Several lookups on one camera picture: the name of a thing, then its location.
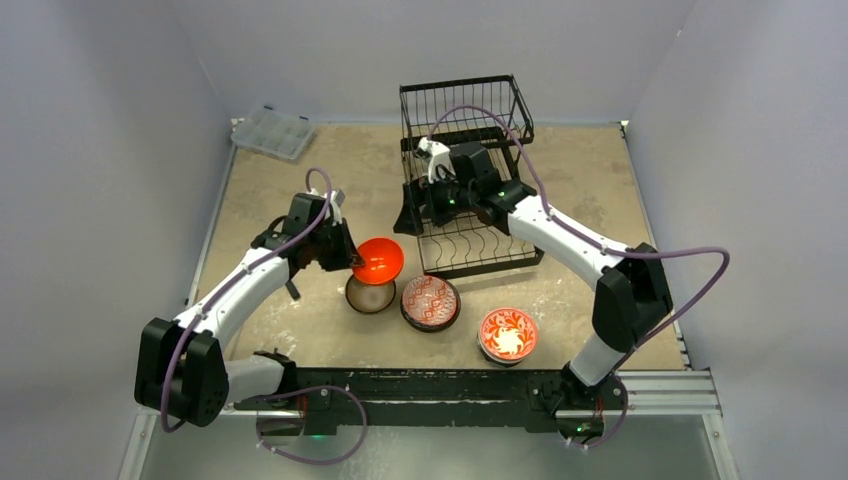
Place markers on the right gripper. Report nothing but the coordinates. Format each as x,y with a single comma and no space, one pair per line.
419,204

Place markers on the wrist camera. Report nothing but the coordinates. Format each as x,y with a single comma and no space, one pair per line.
437,155
334,213

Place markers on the black wire dish rack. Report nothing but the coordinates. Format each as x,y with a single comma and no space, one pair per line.
491,111

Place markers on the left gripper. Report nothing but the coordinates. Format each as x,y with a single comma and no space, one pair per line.
348,256

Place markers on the brown beige bowl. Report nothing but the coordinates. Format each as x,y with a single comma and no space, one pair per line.
369,299

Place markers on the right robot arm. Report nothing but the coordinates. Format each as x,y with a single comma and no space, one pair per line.
631,292

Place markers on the red patterned black bowl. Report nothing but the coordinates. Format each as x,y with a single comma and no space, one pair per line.
430,304

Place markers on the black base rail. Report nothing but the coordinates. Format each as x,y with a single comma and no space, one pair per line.
535,400

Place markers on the orange white bowl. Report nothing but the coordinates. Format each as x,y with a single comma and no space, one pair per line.
383,258

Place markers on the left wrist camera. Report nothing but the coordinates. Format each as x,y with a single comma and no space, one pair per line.
334,213

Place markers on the clear plastic organizer box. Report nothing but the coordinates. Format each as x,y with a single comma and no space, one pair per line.
273,133

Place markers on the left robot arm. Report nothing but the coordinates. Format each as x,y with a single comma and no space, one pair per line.
181,370

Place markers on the red floral bowl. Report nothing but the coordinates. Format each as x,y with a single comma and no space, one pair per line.
506,336

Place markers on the small hammer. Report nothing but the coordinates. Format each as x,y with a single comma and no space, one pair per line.
292,290

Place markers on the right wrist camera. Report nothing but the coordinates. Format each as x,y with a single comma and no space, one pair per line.
437,155

